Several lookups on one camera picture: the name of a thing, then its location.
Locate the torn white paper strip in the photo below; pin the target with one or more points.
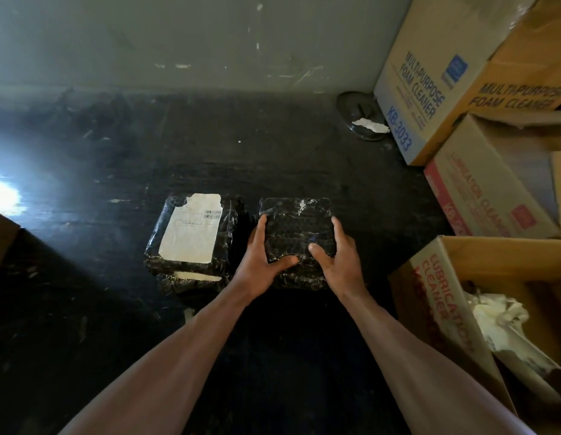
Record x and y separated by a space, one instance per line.
371 125

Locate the person's left hand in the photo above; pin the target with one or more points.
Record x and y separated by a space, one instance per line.
258 267

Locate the round metal lid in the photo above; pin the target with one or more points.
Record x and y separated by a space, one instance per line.
353 108

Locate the small white paper scrap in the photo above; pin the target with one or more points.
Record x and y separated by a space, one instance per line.
189 314

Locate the person's right hand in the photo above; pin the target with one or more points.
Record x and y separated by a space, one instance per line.
346 267

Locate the red striped cardboard box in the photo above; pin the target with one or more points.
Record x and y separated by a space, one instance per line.
475 190

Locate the lubrication cleaner box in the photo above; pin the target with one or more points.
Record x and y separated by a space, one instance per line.
425 285

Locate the tall blue print cardboard box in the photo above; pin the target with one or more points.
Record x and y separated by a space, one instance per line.
425 49

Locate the cardboard box with diamond sticker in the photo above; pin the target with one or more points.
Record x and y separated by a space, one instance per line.
1 240

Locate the person's left forearm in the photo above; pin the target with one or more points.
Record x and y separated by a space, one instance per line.
162 380

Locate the labels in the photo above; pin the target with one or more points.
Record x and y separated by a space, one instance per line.
498 317

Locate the person's right forearm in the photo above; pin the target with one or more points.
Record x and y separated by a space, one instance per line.
421 380

